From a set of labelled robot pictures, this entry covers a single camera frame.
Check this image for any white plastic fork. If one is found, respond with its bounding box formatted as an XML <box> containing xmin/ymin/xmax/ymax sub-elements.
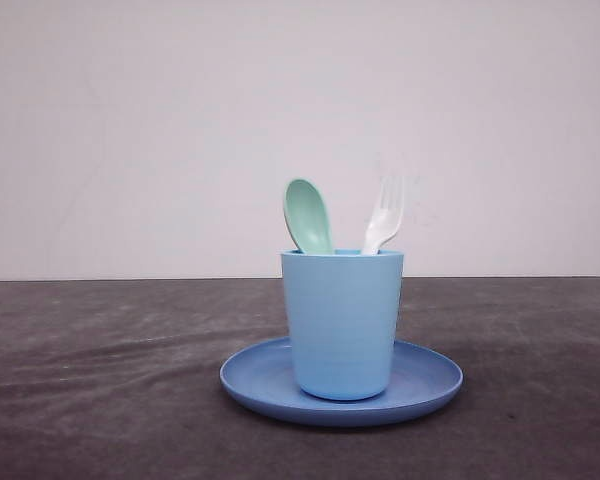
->
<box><xmin>361</xmin><ymin>171</ymin><xmax>405</xmax><ymax>255</ymax></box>

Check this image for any blue plastic plate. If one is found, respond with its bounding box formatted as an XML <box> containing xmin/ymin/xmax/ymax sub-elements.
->
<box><xmin>219</xmin><ymin>337</ymin><xmax>464</xmax><ymax>428</ymax></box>

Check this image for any mint green plastic spoon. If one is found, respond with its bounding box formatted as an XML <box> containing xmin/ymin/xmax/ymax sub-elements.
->
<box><xmin>283</xmin><ymin>178</ymin><xmax>334</xmax><ymax>255</ymax></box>

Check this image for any light blue plastic cup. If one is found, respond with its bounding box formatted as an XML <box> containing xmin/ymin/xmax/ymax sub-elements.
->
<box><xmin>280</xmin><ymin>249</ymin><xmax>404</xmax><ymax>401</ymax></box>

